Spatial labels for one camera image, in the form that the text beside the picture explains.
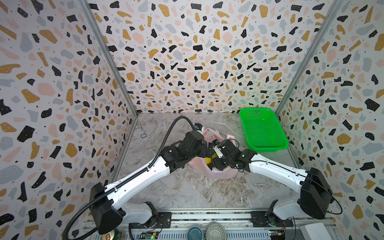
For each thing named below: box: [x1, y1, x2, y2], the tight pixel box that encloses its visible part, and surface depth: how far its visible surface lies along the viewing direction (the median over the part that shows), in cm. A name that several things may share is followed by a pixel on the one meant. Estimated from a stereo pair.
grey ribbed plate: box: [204, 223, 228, 240], surface depth 72 cm
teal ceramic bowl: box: [186, 225, 204, 240], surface depth 71 cm
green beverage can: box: [101, 228, 122, 240], surface depth 62 cm
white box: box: [298, 222, 332, 240], surface depth 69 cm
